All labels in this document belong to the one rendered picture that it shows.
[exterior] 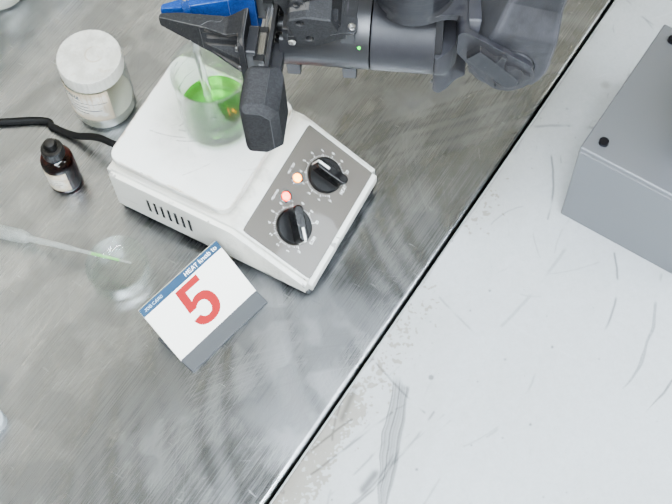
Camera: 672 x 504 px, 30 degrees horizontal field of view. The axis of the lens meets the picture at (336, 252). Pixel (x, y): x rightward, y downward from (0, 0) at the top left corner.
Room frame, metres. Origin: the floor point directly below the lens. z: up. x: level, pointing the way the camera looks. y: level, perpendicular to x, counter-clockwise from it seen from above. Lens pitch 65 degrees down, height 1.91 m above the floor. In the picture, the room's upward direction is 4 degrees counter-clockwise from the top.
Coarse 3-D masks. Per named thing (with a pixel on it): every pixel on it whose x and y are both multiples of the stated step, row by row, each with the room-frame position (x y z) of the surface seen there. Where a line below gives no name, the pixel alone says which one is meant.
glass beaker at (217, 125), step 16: (176, 64) 0.58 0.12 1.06; (192, 64) 0.59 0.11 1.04; (208, 64) 0.60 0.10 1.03; (224, 64) 0.59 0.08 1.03; (176, 80) 0.57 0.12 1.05; (192, 80) 0.59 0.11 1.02; (240, 80) 0.59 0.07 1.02; (176, 96) 0.56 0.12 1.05; (240, 96) 0.55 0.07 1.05; (192, 112) 0.54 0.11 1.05; (208, 112) 0.54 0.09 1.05; (224, 112) 0.54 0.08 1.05; (192, 128) 0.54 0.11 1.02; (208, 128) 0.54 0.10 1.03; (224, 128) 0.54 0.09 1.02; (240, 128) 0.54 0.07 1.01; (208, 144) 0.54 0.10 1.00; (224, 144) 0.54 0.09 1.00
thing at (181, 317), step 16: (224, 256) 0.47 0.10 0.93; (208, 272) 0.45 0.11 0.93; (224, 272) 0.45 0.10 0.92; (192, 288) 0.44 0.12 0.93; (208, 288) 0.44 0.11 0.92; (224, 288) 0.44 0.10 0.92; (240, 288) 0.44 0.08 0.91; (160, 304) 0.42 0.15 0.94; (176, 304) 0.42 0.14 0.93; (192, 304) 0.43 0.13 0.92; (208, 304) 0.43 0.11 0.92; (224, 304) 0.43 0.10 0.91; (160, 320) 0.41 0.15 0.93; (176, 320) 0.41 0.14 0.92; (192, 320) 0.41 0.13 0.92; (208, 320) 0.42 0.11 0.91; (176, 336) 0.40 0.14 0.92; (192, 336) 0.40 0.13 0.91
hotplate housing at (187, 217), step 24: (288, 144) 0.55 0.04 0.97; (336, 144) 0.56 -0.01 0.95; (120, 168) 0.54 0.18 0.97; (264, 168) 0.53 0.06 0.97; (120, 192) 0.53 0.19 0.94; (144, 192) 0.52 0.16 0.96; (168, 192) 0.51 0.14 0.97; (264, 192) 0.51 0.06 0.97; (168, 216) 0.51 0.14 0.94; (192, 216) 0.49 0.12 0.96; (216, 216) 0.49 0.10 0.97; (240, 216) 0.48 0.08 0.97; (216, 240) 0.48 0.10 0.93; (240, 240) 0.47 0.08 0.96; (336, 240) 0.48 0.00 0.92; (264, 264) 0.46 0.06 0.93; (288, 264) 0.45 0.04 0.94; (312, 288) 0.44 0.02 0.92
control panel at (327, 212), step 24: (312, 144) 0.55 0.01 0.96; (288, 168) 0.53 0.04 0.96; (360, 168) 0.54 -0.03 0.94; (288, 192) 0.51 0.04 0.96; (312, 192) 0.51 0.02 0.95; (336, 192) 0.52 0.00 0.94; (360, 192) 0.52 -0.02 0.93; (264, 216) 0.49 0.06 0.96; (312, 216) 0.49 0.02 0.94; (336, 216) 0.50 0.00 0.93; (264, 240) 0.47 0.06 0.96; (312, 240) 0.47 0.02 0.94; (312, 264) 0.45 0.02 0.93
